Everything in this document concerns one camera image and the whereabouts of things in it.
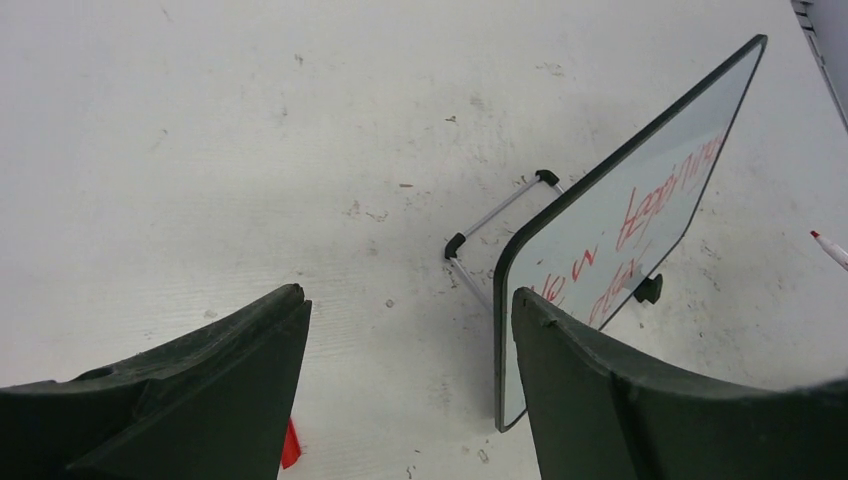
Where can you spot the black framed small whiteboard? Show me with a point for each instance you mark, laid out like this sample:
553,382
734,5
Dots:
601,241

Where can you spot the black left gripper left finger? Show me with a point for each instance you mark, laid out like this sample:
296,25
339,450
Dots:
214,403

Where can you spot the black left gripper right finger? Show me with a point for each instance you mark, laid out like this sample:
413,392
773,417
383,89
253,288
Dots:
601,409

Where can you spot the red marker cap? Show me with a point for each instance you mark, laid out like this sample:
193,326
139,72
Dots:
292,451

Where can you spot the red capped whiteboard marker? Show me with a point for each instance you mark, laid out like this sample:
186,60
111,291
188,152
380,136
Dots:
833,250

